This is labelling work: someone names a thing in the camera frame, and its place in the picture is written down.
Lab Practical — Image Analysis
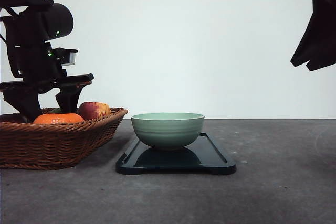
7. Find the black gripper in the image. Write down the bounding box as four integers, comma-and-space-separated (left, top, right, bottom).
0, 42, 94, 123
291, 0, 336, 71

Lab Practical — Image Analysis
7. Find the pale green bowl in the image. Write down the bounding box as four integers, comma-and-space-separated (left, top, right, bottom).
131, 112, 205, 149

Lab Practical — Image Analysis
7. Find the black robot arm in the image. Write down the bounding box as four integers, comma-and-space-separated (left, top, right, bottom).
0, 0, 94, 123

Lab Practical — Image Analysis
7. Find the brown wicker basket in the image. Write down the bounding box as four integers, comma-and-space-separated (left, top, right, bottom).
0, 108, 128, 170

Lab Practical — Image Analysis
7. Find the green lime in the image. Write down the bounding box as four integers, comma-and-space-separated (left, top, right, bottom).
50, 108, 63, 114

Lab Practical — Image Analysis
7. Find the orange tangerine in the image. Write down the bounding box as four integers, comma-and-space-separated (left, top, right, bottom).
33, 113, 84, 125

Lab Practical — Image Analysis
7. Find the red apple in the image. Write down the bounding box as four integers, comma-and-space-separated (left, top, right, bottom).
79, 102, 111, 120

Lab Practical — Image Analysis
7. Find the dark glossy tray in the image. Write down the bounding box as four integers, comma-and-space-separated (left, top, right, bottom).
116, 132, 236, 175

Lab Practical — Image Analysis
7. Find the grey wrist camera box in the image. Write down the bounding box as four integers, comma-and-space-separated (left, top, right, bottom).
62, 52, 76, 66

